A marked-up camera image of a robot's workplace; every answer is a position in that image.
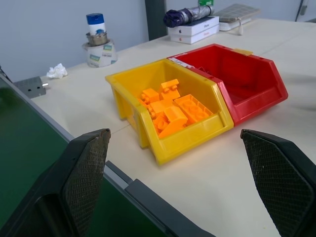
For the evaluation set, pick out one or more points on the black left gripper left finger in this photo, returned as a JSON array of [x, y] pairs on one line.
[[81, 177]]

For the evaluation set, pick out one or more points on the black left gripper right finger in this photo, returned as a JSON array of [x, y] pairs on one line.
[[284, 177]]

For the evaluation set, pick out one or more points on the green conveyor belt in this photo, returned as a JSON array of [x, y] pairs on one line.
[[29, 148]]

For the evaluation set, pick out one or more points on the orange round-hole brick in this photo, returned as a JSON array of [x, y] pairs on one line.
[[160, 124]]

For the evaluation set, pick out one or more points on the yellow plastic storage bin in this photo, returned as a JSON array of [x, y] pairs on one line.
[[197, 133]]

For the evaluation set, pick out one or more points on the red plastic storage bin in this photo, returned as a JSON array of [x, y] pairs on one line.
[[254, 81]]

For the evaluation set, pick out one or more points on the orange square plate brick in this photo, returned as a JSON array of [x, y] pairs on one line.
[[160, 106]]

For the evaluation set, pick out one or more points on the orange small cube brick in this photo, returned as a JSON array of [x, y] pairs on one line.
[[150, 95]]

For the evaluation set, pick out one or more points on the crumpled white tissue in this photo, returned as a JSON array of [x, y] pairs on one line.
[[57, 71]]

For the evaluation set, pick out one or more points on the orange curved slope brick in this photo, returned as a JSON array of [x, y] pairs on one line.
[[174, 119]]

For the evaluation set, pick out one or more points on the orange flat studded brick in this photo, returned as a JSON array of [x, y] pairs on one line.
[[195, 107]]

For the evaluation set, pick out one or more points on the clear printed tape roll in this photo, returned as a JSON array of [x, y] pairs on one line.
[[101, 55]]

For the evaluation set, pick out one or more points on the orange brick with pegs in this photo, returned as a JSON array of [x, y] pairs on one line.
[[170, 89]]

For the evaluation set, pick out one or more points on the white bottle with blue cap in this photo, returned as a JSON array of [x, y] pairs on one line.
[[95, 24]]

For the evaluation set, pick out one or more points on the white phone box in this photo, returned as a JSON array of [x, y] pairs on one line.
[[195, 37], [193, 26]]

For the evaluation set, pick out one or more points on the grey checked pouch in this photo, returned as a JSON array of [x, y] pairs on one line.
[[237, 13]]

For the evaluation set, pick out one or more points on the folded purple grey umbrella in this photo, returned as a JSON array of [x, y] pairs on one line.
[[187, 14]]

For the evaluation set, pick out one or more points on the grey metal bracket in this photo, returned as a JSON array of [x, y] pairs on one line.
[[30, 86]]

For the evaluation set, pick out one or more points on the dark grey vertical post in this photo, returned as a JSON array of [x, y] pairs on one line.
[[155, 18]]

